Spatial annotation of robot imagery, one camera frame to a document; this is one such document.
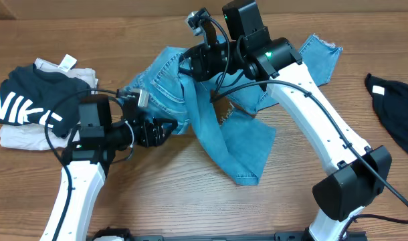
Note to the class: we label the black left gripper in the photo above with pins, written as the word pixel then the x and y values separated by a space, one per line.
pixel 148 141

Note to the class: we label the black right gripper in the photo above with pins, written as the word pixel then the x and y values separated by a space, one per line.
pixel 195 62

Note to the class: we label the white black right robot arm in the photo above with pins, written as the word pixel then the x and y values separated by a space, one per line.
pixel 355 172

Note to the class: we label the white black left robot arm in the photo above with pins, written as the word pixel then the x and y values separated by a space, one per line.
pixel 86 162

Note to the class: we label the black shirt white letters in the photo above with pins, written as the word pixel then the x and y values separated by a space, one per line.
pixel 32 96

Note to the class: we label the black garment right side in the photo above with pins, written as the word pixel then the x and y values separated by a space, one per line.
pixel 390 104

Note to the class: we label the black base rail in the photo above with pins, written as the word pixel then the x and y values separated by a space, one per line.
pixel 125 235

